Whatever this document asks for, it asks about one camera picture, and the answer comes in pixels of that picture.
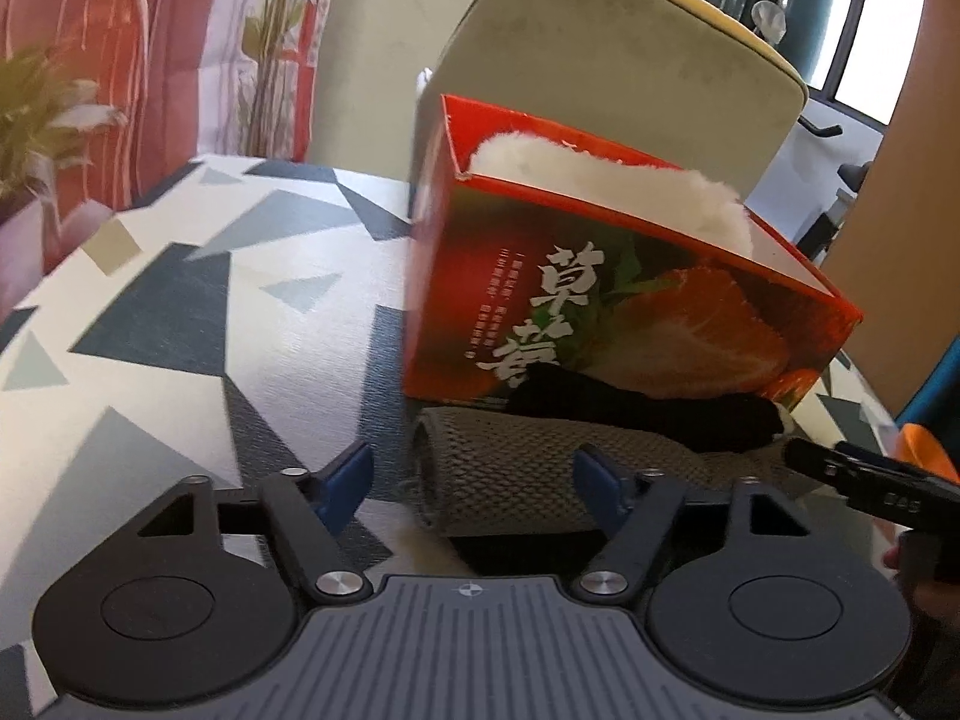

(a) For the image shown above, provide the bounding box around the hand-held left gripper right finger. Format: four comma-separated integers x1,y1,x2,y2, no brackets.
574,444,818,601

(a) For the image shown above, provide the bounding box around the grey knitted cloth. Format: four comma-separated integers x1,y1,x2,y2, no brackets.
411,405,800,539

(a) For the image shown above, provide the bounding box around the beige chair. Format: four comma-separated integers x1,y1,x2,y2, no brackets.
409,0,809,203

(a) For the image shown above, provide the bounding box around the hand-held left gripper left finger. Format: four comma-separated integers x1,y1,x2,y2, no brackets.
135,441,374,601

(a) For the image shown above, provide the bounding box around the white fluffy cloth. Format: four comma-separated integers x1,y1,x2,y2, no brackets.
469,133,756,257

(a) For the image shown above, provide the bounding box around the person's right hand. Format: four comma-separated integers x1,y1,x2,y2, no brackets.
881,542,960,657

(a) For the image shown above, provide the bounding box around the black framed window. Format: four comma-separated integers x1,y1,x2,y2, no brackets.
607,0,938,128

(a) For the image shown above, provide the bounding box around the black cloth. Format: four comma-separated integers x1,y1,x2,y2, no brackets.
506,369,786,455

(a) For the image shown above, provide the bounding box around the wall poster with plants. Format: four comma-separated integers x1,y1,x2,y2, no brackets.
0,0,338,316

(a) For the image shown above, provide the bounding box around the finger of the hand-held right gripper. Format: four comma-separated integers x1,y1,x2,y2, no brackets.
837,442,960,488
782,437,863,497

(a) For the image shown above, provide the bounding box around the brown panel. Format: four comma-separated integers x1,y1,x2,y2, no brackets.
821,0,960,410

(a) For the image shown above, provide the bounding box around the orange plastic object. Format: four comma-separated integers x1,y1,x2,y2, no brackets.
895,422,960,482

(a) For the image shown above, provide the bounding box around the exercise bike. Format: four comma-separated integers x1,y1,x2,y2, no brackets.
795,112,880,267

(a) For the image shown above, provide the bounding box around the red strawberry print cardboard box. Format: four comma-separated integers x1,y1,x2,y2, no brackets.
403,94,861,410

